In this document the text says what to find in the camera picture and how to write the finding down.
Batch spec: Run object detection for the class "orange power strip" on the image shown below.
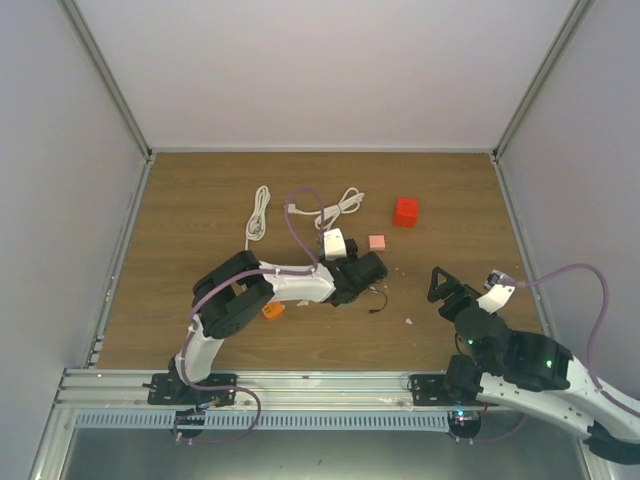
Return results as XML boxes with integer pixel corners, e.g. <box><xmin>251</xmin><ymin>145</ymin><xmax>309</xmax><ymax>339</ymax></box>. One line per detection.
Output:
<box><xmin>262</xmin><ymin>302</ymin><xmax>286</xmax><ymax>322</ymax></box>

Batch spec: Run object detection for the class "grey slotted cable duct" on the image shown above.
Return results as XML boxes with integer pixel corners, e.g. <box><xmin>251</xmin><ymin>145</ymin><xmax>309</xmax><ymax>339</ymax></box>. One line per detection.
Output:
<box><xmin>76</xmin><ymin>410</ymin><xmax>449</xmax><ymax>432</ymax></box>

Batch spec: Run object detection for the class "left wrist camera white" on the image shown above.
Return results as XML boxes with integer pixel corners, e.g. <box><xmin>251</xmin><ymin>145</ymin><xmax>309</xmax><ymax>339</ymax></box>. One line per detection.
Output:
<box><xmin>321</xmin><ymin>228</ymin><xmax>358</xmax><ymax>261</ymax></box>

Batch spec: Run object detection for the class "white cable of teal strip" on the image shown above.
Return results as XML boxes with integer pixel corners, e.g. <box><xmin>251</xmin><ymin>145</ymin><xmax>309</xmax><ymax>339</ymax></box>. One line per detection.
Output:
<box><xmin>285</xmin><ymin>187</ymin><xmax>366</xmax><ymax>231</ymax></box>

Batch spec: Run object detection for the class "red charger cube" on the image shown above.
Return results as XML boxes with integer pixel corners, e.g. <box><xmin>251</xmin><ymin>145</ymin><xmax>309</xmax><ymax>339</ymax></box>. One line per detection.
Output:
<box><xmin>393</xmin><ymin>197</ymin><xmax>419</xmax><ymax>229</ymax></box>

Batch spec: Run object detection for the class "pink charger cube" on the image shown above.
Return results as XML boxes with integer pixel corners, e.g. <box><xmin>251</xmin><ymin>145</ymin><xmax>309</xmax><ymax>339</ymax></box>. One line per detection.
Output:
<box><xmin>368</xmin><ymin>235</ymin><xmax>387</xmax><ymax>252</ymax></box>

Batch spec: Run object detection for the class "aluminium frame post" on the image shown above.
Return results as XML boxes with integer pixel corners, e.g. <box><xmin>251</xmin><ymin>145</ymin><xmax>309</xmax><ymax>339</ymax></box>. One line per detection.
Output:
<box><xmin>59</xmin><ymin>0</ymin><xmax>153</xmax><ymax>162</ymax></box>
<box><xmin>491</xmin><ymin>0</ymin><xmax>594</xmax><ymax>163</ymax></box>

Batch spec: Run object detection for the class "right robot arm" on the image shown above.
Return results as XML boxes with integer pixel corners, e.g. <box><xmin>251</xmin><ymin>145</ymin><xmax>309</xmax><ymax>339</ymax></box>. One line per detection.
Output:
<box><xmin>427</xmin><ymin>267</ymin><xmax>639</xmax><ymax>465</ymax></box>

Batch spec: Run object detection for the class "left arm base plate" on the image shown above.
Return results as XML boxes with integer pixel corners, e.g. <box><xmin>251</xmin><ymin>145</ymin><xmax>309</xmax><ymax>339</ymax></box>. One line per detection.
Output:
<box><xmin>142</xmin><ymin>371</ymin><xmax>237</xmax><ymax>409</ymax></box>

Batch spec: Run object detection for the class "white cable of orange strip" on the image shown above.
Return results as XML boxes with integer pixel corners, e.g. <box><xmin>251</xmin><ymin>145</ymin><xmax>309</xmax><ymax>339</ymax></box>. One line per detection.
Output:
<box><xmin>244</xmin><ymin>185</ymin><xmax>272</xmax><ymax>251</ymax></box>

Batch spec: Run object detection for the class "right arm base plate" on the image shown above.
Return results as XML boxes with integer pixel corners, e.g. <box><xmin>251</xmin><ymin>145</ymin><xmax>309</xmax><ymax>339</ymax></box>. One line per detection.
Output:
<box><xmin>406</xmin><ymin>373</ymin><xmax>484</xmax><ymax>408</ymax></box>

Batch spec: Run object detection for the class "left aluminium frame post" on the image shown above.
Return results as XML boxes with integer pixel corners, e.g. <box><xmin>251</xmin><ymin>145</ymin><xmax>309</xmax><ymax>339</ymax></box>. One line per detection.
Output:
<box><xmin>59</xmin><ymin>0</ymin><xmax>153</xmax><ymax>162</ymax></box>

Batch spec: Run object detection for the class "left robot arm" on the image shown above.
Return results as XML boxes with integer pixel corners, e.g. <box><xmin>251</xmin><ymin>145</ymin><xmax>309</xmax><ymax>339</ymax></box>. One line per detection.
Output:
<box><xmin>166</xmin><ymin>250</ymin><xmax>388</xmax><ymax>404</ymax></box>

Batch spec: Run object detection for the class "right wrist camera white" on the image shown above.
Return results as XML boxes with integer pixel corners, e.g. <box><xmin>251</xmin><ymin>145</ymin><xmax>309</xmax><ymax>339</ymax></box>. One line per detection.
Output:
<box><xmin>477</xmin><ymin>270</ymin><xmax>516</xmax><ymax>314</ymax></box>

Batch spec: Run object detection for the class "thin black charger cable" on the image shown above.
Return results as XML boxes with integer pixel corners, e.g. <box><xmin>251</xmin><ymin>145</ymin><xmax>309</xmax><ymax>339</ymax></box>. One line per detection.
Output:
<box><xmin>367</xmin><ymin>284</ymin><xmax>389</xmax><ymax>316</ymax></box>

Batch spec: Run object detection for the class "right aluminium frame post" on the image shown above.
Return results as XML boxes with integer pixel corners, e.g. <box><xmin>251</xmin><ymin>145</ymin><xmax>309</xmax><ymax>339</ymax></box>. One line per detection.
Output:
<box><xmin>491</xmin><ymin>0</ymin><xmax>594</xmax><ymax>163</ymax></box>

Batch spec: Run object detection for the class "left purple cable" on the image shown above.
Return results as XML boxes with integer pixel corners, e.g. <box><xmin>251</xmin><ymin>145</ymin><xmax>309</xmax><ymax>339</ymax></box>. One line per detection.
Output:
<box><xmin>172</xmin><ymin>187</ymin><xmax>326</xmax><ymax>444</ymax></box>

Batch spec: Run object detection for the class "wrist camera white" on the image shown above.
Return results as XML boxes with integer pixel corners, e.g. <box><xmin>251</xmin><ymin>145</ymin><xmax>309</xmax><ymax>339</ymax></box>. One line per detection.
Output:
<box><xmin>477</xmin><ymin>270</ymin><xmax>516</xmax><ymax>314</ymax></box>
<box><xmin>321</xmin><ymin>228</ymin><xmax>358</xmax><ymax>261</ymax></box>

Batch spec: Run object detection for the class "aluminium front rail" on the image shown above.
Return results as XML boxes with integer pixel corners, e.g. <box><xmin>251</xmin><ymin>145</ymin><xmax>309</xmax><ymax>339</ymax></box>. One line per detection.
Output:
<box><xmin>54</xmin><ymin>368</ymin><xmax>596</xmax><ymax>412</ymax></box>

